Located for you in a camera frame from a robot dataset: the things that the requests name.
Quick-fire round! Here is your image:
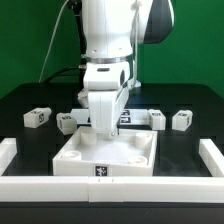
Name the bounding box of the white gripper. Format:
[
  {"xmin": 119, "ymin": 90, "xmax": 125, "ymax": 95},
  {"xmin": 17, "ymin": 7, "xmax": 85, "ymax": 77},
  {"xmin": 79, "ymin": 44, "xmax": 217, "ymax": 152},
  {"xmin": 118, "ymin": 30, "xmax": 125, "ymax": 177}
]
[{"xmin": 83, "ymin": 62, "xmax": 130, "ymax": 139}]

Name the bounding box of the white square tabletop part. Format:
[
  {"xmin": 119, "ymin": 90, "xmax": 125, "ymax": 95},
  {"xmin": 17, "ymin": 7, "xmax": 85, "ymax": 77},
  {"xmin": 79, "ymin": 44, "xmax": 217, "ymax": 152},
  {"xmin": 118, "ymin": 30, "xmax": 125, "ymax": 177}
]
[{"xmin": 53, "ymin": 126, "xmax": 158, "ymax": 176}]

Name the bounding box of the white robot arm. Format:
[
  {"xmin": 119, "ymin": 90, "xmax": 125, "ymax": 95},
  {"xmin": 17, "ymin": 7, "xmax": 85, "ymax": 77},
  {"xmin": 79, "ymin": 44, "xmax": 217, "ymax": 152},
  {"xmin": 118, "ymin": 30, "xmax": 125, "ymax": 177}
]
[{"xmin": 80, "ymin": 0, "xmax": 174, "ymax": 133}]

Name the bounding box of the white marker base plate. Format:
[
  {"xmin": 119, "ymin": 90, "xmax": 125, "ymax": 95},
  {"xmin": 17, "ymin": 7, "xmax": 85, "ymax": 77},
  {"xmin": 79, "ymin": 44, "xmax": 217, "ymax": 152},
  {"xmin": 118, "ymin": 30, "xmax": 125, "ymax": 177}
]
[{"xmin": 71, "ymin": 109, "xmax": 149, "ymax": 125}]

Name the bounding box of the black cable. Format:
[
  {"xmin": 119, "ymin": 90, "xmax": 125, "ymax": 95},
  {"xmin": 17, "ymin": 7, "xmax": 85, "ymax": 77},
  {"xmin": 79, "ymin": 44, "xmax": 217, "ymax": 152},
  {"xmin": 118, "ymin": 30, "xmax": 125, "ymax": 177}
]
[{"xmin": 43, "ymin": 65, "xmax": 88, "ymax": 84}]

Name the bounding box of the white U-shaped fence frame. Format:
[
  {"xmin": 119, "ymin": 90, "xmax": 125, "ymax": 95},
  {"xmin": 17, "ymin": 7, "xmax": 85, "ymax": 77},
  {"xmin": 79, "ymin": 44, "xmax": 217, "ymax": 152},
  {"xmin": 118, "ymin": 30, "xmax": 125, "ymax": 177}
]
[{"xmin": 0, "ymin": 138, "xmax": 224, "ymax": 203}]

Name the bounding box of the white cable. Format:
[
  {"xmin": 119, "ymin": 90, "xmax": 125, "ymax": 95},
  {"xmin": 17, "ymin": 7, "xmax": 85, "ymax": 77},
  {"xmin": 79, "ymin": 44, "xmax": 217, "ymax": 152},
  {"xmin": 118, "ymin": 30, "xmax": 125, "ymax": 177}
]
[{"xmin": 38, "ymin": 3, "xmax": 68, "ymax": 84}]

